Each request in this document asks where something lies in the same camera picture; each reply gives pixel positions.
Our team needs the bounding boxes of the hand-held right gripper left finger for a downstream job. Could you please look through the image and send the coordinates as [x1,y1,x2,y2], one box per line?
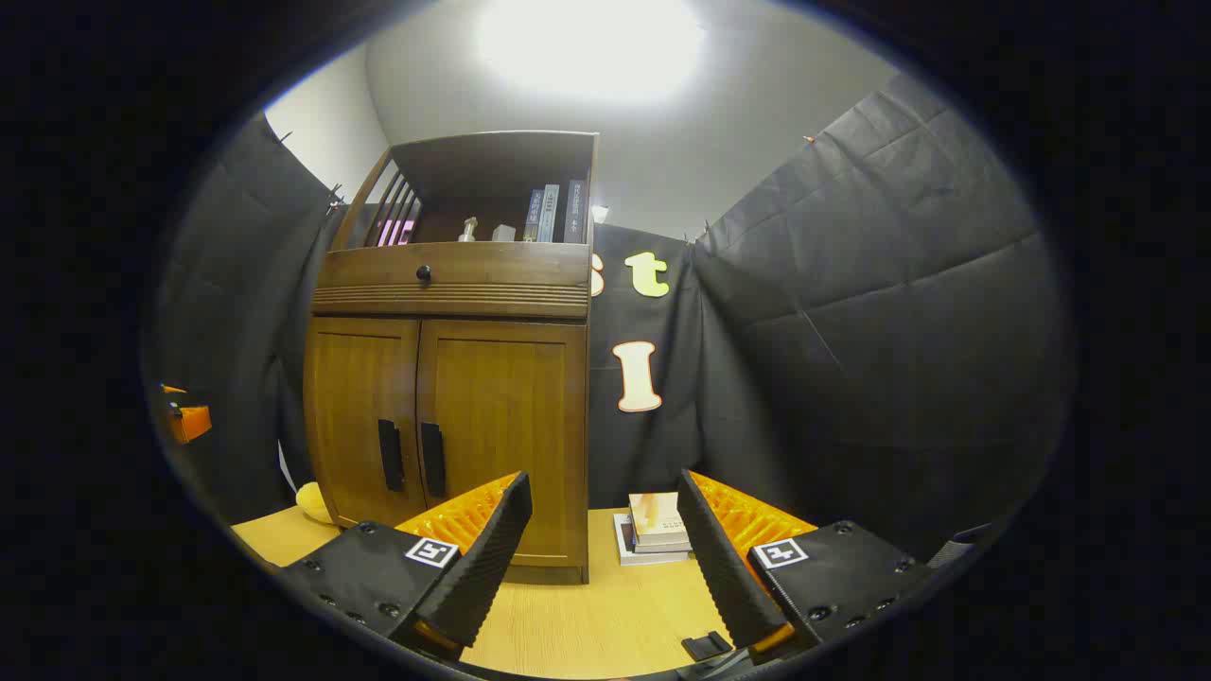
[274,470,534,663]

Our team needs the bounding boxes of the white flat book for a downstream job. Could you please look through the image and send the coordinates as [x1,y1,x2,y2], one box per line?
[613,514,697,567]

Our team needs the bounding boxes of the large ceiling light panel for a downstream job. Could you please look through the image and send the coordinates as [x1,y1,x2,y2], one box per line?
[476,0,707,103]

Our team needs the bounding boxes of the wooden double-door shoe cabinet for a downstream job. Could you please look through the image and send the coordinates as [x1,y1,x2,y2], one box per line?
[303,131,600,585]

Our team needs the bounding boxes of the tan cover book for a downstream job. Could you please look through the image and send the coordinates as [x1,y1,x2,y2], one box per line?
[628,492,691,547]

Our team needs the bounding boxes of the wooden cabinet door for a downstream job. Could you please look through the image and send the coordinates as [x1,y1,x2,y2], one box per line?
[305,317,422,528]
[416,320,588,568]

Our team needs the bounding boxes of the thin grey book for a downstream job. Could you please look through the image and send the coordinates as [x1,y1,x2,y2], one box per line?
[622,518,693,555]

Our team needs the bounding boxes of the wooden cabinet drawer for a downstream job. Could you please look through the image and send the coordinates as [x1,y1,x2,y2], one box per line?
[312,243,592,320]

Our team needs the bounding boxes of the black backdrop cloth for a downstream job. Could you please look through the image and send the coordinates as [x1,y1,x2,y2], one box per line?
[151,71,1075,559]

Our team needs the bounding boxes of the yellow round object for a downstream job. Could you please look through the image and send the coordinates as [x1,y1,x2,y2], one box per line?
[295,481,338,526]

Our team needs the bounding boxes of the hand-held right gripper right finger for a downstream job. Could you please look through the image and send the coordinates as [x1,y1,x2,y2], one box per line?
[676,468,938,654]

